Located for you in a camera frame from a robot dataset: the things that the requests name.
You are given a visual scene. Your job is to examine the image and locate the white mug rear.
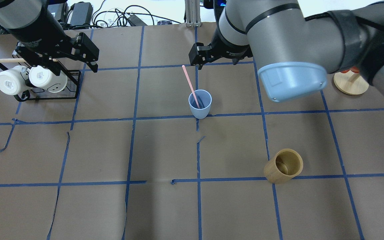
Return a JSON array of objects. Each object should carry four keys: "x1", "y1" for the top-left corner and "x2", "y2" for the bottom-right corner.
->
[{"x1": 29, "y1": 66, "x2": 68, "y2": 93}]

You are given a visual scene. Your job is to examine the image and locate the wooden cup tree stand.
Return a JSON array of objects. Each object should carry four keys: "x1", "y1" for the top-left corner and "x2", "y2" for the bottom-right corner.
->
[{"x1": 333, "y1": 71, "x2": 369, "y2": 96}]

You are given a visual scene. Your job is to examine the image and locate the wooden rack handle rod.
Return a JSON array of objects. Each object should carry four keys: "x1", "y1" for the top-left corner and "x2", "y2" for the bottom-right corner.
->
[{"x1": 0, "y1": 58, "x2": 25, "y2": 63}]

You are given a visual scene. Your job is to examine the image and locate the black wire mug rack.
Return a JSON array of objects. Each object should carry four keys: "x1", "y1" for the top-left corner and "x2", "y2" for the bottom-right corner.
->
[{"x1": 14, "y1": 49, "x2": 81, "y2": 102}]

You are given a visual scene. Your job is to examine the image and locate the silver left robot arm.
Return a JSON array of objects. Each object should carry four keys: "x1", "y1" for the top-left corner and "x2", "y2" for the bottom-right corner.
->
[{"x1": 0, "y1": 0, "x2": 99, "y2": 76}]

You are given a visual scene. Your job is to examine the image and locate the light blue cup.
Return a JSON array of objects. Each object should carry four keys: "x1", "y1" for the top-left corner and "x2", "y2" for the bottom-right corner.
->
[{"x1": 188, "y1": 89, "x2": 212, "y2": 119}]

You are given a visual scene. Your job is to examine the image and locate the white mug front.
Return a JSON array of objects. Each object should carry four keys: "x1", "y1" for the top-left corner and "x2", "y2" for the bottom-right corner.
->
[{"x1": 0, "y1": 65, "x2": 32, "y2": 96}]

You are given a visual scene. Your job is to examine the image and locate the white mug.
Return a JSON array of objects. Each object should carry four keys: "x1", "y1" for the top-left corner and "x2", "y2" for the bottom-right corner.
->
[
  {"x1": 0, "y1": 65, "x2": 32, "y2": 96},
  {"x1": 29, "y1": 66, "x2": 68, "y2": 93}
]

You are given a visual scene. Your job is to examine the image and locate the orange cup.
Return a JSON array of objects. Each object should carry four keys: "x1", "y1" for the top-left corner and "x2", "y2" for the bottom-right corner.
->
[{"x1": 341, "y1": 66, "x2": 360, "y2": 74}]

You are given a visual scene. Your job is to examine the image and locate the aluminium frame post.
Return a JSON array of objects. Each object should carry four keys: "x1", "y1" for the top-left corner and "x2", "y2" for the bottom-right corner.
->
[{"x1": 184, "y1": 0, "x2": 202, "y2": 27}]

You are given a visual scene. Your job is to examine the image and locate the black power adapter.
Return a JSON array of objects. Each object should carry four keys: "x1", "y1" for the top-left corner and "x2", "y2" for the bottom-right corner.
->
[{"x1": 68, "y1": 2, "x2": 93, "y2": 28}]

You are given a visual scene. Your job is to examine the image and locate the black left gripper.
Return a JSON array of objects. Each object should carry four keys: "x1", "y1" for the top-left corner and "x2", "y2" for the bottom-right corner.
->
[{"x1": 15, "y1": 32, "x2": 99, "y2": 76}]

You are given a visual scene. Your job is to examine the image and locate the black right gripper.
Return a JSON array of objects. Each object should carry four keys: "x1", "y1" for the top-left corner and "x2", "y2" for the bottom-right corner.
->
[{"x1": 189, "y1": 28, "x2": 253, "y2": 70}]

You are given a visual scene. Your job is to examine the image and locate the bamboo cylinder holder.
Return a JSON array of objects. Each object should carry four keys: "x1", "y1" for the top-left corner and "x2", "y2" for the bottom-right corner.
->
[{"x1": 263, "y1": 148, "x2": 304, "y2": 184}]

